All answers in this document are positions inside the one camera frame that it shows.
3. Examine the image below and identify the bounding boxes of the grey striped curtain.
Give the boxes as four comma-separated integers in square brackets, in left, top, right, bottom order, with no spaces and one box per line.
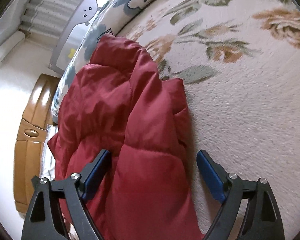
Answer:
[19,0,81,39]

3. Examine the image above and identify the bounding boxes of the white air conditioner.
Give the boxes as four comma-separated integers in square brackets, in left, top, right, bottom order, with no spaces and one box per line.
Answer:
[0,0,28,67]

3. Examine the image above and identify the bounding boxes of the floral beige bed blanket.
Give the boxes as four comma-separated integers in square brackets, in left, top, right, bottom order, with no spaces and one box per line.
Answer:
[120,0,300,239]

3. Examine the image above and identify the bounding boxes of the wooden headboard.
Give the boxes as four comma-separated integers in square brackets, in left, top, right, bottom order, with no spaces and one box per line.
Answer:
[13,74,59,214]

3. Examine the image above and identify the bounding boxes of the striped bed sheet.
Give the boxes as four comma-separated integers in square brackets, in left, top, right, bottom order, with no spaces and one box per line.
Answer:
[39,125,58,181]

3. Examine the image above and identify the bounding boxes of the grey bed guard rail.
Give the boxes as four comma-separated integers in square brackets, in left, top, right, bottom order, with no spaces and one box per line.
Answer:
[49,0,101,75]

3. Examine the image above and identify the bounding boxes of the red puffer jacket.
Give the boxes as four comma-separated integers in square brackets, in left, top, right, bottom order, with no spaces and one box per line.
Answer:
[48,34,203,239]

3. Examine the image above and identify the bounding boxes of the blue white patterned duvet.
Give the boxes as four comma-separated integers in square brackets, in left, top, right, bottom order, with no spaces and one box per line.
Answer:
[51,0,186,124]

